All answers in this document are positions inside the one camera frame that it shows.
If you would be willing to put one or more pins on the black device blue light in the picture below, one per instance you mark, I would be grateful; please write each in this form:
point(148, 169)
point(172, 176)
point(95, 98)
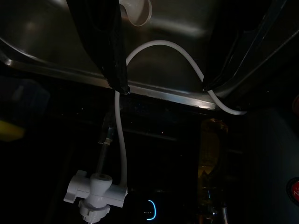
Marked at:
point(151, 210)

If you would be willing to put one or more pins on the grey thermos jug red badge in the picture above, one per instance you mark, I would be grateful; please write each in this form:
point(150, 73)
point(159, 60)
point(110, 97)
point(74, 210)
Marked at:
point(268, 151)

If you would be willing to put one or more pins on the white plastic tap valve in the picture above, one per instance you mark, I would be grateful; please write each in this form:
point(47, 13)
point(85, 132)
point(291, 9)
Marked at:
point(98, 186)

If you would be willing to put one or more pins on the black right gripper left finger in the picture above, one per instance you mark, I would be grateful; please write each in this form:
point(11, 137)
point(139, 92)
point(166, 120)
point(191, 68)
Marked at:
point(109, 46)

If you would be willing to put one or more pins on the stainless steel sink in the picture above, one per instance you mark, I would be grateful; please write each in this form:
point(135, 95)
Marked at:
point(46, 35)

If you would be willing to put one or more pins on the yellow green sponge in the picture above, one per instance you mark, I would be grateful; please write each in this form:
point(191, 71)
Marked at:
point(11, 130)

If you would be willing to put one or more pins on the yellow oil bottle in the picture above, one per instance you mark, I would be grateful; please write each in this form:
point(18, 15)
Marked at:
point(210, 144)

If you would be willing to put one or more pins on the white plastic ladle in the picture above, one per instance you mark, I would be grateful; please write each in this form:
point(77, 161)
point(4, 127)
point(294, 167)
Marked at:
point(140, 14)

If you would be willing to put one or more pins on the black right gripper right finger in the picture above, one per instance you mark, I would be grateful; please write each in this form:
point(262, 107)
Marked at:
point(245, 28)

